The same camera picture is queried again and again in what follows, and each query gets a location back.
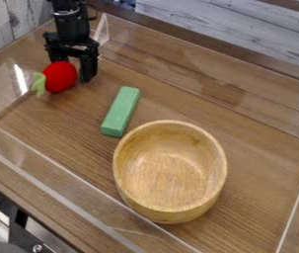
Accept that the clear acrylic tray wall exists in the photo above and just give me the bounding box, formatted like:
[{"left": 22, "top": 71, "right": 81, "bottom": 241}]
[{"left": 0, "top": 128, "right": 201, "bottom": 253}]

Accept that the wooden bowl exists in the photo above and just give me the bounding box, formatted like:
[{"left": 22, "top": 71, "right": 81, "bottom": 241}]
[{"left": 113, "top": 120, "right": 229, "bottom": 224}]

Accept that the clear acrylic corner bracket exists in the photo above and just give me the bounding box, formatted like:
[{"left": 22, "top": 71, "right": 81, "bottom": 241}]
[{"left": 91, "top": 14, "right": 110, "bottom": 45}]

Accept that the green rectangular block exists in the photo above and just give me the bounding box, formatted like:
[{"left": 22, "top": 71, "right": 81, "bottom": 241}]
[{"left": 101, "top": 86, "right": 141, "bottom": 137}]

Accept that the red plush strawberry toy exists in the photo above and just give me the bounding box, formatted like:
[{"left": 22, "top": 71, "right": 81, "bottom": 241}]
[{"left": 33, "top": 61, "right": 78, "bottom": 96}]

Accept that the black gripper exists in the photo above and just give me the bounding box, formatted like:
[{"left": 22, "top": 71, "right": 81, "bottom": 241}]
[{"left": 45, "top": 0, "right": 99, "bottom": 83}]

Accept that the black table leg bracket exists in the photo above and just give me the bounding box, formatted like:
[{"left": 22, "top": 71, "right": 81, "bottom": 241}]
[{"left": 9, "top": 209, "right": 55, "bottom": 253}]

